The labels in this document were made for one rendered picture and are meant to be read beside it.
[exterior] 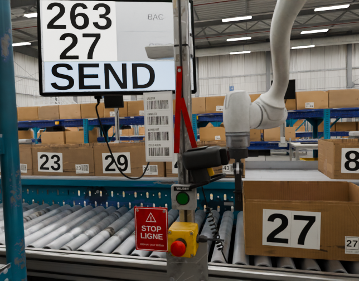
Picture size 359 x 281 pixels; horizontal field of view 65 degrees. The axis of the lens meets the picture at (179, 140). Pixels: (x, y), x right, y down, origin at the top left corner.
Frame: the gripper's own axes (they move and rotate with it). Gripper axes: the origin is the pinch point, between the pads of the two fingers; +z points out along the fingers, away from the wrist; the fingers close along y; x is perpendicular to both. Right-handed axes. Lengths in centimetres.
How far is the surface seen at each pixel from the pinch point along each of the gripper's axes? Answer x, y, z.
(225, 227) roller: -5.3, -0.3, 10.5
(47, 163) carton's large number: -106, -28, -10
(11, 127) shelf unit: -32, 72, -30
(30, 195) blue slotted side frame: -116, -26, 8
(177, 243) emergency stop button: -13.6, 41.7, -0.2
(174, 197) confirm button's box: -16.1, 33.9, -9.6
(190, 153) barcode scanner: -10.7, 37.0, -22.2
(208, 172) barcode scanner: -6.4, 34.8, -17.0
